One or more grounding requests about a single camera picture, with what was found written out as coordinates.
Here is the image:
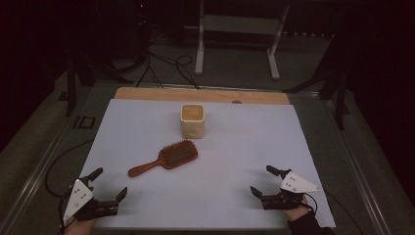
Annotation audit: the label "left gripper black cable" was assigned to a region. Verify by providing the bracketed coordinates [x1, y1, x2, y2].
[57, 190, 73, 229]

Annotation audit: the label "person's left hand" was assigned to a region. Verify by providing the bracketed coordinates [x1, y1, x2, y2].
[63, 216, 98, 235]

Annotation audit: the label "brown wooden hairbrush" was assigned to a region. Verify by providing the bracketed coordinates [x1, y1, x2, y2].
[127, 139, 200, 179]

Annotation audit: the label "white metal stand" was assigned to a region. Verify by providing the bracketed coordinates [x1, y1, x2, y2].
[194, 0, 291, 81]

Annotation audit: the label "white table mat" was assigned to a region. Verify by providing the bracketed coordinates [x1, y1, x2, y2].
[60, 98, 337, 230]

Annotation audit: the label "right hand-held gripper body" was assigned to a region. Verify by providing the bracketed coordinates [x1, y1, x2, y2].
[259, 169, 323, 211]

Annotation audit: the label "black floor cables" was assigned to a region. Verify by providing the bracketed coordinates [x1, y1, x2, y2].
[134, 30, 202, 91]

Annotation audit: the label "wooden table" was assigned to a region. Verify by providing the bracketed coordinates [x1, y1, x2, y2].
[114, 86, 291, 106]

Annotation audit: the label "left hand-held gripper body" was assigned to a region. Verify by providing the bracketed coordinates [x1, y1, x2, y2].
[62, 177, 119, 227]

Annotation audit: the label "person's right hand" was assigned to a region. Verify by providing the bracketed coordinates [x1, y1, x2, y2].
[281, 195, 313, 223]

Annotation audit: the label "cream square cup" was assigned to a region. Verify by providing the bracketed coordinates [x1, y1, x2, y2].
[179, 103, 207, 140]

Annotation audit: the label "black floor socket plate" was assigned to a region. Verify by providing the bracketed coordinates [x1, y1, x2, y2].
[72, 115, 97, 130]

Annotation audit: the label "black tripod stand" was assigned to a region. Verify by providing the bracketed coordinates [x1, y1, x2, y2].
[64, 48, 135, 118]
[281, 32, 352, 131]

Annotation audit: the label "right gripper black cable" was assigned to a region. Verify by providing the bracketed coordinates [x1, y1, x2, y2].
[302, 192, 319, 214]

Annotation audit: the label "black floor cable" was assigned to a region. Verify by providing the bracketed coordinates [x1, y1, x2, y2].
[325, 190, 356, 235]
[44, 138, 96, 199]

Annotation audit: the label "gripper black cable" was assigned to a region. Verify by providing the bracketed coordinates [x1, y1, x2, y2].
[302, 192, 319, 214]
[57, 190, 73, 229]

